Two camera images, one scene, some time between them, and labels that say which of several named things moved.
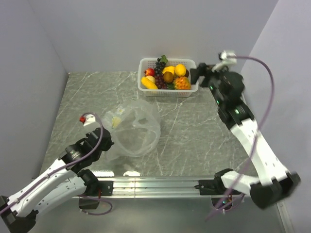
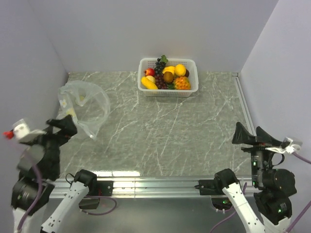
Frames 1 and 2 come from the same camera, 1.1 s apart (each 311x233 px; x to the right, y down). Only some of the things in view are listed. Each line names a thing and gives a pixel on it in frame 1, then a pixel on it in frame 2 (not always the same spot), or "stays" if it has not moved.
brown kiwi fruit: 168,76 stays
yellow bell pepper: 169,68 stays
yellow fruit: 180,70 stays
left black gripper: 109,143 → 67,125
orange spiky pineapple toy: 180,83 stays
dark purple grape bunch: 160,64 stays
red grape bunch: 160,82 stays
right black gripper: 202,68 → 266,141
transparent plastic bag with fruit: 135,126 → 88,104
